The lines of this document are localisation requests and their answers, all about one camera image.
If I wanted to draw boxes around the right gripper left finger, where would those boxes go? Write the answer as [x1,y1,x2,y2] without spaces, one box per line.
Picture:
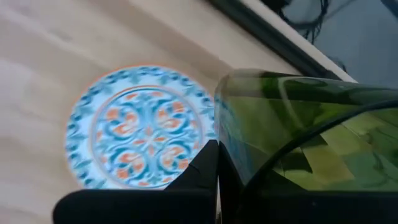
[52,139,220,224]

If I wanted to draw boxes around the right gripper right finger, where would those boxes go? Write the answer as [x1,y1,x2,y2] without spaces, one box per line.
[219,141,398,224]

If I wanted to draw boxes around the blue orange patterned plate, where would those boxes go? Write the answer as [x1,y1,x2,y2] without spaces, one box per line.
[64,64,218,190]

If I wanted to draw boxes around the green glass cup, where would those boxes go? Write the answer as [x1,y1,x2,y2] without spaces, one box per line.
[213,68,398,192]

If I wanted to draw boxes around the black aluminium table frame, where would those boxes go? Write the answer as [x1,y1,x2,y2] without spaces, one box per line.
[205,0,343,81]

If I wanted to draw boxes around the tangled black floor cables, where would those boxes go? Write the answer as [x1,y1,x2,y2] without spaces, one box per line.
[275,0,332,43]

